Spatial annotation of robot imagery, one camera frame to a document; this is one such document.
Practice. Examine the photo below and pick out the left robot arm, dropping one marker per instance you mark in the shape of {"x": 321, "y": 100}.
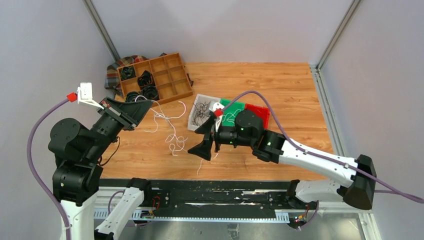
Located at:
{"x": 76, "y": 180}

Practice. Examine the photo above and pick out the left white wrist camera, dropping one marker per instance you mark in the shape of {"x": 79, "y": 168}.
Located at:
{"x": 85, "y": 95}

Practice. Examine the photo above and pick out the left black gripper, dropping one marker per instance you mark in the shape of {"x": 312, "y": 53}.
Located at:
{"x": 129, "y": 114}

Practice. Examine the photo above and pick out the green plastic bin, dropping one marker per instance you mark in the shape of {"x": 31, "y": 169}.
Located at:
{"x": 230, "y": 114}

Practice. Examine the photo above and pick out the red plastic bin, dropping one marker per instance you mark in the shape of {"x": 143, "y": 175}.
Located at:
{"x": 260, "y": 111}

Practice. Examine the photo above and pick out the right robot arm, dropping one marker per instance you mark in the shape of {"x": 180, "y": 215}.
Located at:
{"x": 349, "y": 180}

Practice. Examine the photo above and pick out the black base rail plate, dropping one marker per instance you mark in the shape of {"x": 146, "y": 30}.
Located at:
{"x": 220, "y": 198}

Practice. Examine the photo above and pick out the wooden compartment tray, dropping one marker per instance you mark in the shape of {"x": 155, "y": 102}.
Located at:
{"x": 166, "y": 93}

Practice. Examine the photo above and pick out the plaid cloth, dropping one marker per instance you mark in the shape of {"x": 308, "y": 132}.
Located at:
{"x": 112, "y": 71}

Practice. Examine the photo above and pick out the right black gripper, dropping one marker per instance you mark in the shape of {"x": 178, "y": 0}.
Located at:
{"x": 203, "y": 149}

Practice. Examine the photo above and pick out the black coiled strap four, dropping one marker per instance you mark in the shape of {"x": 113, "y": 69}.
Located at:
{"x": 150, "y": 92}

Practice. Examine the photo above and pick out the white plastic bin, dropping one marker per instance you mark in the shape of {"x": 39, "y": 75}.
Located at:
{"x": 200, "y": 110}

